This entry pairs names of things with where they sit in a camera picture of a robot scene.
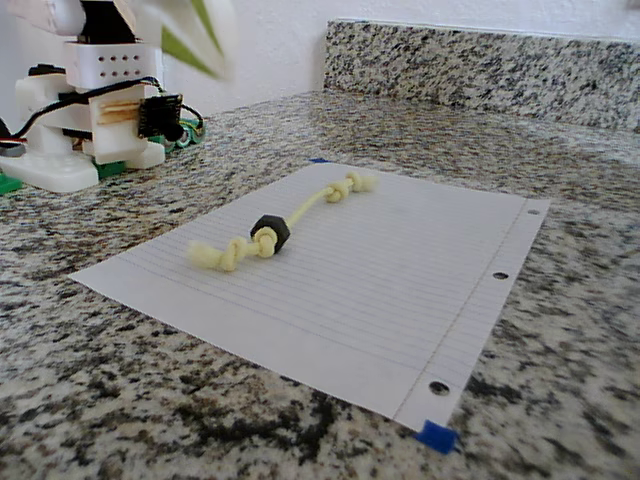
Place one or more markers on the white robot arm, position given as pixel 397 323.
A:
pixel 115 60

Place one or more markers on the black controller board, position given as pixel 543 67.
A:
pixel 157 116

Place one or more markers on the green silver round object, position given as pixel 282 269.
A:
pixel 190 136

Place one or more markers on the green table clamp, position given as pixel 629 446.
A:
pixel 7 185
pixel 111 169

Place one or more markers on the blue tape piece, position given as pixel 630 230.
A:
pixel 436 436
pixel 318 160

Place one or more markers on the granite backsplash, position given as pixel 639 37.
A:
pixel 500 70

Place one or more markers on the lined paper sheet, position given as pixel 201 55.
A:
pixel 350 310

